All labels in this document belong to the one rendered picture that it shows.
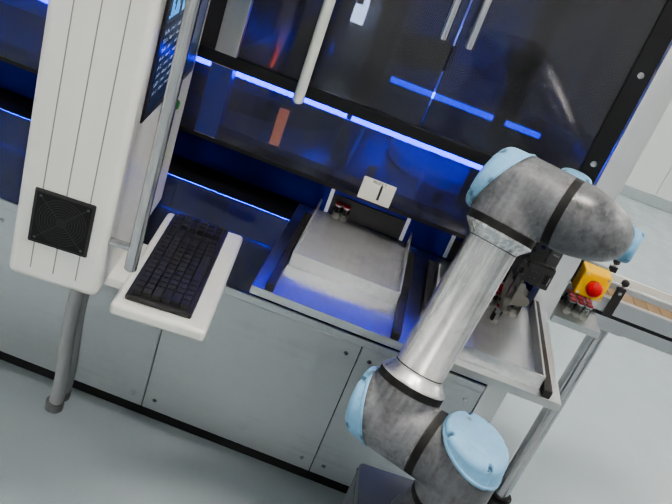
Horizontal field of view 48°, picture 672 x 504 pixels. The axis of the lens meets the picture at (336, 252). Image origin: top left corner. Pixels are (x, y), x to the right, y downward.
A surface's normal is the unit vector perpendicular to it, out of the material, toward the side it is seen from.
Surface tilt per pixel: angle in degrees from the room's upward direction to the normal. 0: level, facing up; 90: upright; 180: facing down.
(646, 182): 90
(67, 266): 90
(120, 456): 0
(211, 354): 90
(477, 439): 7
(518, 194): 70
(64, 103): 90
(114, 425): 0
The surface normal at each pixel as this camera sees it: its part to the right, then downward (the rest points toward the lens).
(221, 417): -0.17, 0.42
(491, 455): 0.42, -0.76
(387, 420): -0.28, -0.08
